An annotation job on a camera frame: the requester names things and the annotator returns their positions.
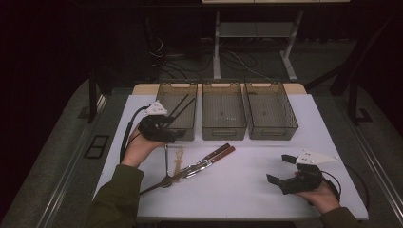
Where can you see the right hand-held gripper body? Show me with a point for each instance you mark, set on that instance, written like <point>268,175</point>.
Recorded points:
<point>304,182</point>

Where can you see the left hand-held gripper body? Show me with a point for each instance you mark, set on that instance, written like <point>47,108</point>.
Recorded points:
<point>155,128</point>

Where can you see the smoky translucent plastic bin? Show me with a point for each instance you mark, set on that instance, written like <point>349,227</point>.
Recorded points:
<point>187,118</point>
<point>269,107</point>
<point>223,104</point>

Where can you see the black chopstick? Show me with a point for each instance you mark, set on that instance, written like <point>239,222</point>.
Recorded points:
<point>180,104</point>
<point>185,107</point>

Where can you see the metal spoon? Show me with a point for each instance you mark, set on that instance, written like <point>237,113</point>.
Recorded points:
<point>166,161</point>

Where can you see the brown chopstick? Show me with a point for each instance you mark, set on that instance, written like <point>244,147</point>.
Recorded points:
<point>180,175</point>
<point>152,188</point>

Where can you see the person's left hand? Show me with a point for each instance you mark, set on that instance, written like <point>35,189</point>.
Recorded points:
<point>139,148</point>

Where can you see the person's right hand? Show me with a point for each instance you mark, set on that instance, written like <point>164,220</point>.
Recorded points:
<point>323,199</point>

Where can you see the black metal stand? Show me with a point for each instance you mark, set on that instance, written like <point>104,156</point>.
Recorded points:
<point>92,101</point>
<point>352,101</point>

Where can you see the grey metal-legged desk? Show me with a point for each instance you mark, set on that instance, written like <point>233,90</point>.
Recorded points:
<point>216,47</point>

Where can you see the black floor socket frame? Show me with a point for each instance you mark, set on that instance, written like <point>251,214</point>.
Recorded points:
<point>96,146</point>

